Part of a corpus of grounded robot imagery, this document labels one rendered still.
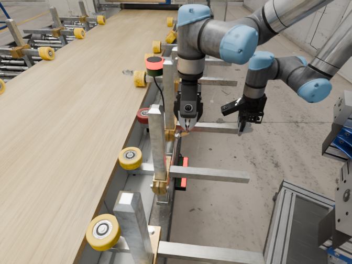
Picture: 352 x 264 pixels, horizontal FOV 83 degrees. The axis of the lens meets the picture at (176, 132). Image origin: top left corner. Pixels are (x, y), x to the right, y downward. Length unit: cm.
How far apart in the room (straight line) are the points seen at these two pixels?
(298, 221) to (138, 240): 122
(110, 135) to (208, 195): 107
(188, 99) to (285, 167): 162
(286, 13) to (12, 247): 81
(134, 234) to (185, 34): 43
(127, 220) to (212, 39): 39
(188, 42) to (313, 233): 131
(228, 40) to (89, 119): 66
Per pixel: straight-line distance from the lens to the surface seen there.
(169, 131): 83
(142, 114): 88
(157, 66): 70
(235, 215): 164
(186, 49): 53
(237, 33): 45
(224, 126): 90
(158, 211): 81
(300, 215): 155
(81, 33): 200
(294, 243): 144
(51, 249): 62
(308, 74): 71
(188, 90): 56
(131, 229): 38
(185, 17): 51
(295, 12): 53
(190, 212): 159
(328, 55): 70
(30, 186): 76
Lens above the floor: 142
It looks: 41 degrees down
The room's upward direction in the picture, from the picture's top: straight up
